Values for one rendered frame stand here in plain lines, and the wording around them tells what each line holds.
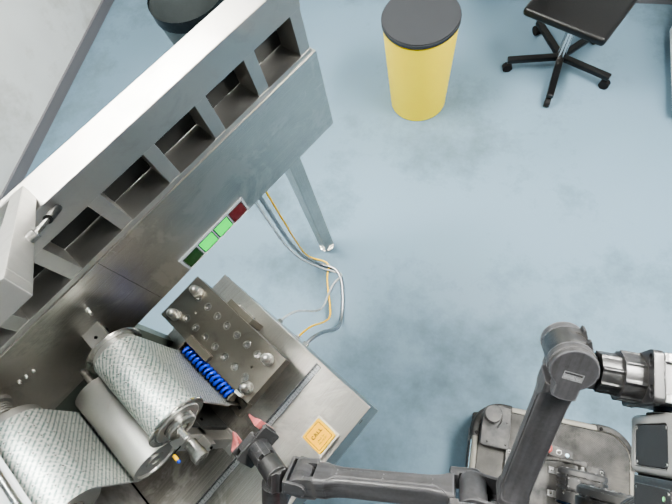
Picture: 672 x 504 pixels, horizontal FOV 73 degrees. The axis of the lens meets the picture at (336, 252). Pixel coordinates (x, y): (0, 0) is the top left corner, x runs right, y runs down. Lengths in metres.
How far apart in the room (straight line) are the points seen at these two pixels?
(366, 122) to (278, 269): 1.06
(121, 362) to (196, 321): 0.33
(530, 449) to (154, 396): 0.80
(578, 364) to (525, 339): 1.57
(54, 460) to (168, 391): 0.25
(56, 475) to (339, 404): 0.73
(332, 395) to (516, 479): 0.61
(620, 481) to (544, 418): 1.30
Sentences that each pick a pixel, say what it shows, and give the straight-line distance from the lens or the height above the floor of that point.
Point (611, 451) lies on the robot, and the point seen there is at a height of 0.24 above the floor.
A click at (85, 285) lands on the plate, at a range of 1.20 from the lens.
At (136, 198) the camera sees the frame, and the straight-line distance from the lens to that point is 1.17.
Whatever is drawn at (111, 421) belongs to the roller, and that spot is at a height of 1.24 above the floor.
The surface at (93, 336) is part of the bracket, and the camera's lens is 1.30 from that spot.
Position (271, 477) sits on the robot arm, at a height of 1.19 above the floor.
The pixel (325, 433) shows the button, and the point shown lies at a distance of 1.42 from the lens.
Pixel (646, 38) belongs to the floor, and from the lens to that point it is 3.55.
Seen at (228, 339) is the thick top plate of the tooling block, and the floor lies 1.03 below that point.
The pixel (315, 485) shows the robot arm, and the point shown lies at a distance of 1.15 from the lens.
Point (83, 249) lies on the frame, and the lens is 1.18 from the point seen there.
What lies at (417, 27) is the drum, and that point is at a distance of 2.50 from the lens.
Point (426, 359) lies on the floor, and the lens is 2.35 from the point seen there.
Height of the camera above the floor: 2.32
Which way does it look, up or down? 67 degrees down
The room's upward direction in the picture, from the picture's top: 22 degrees counter-clockwise
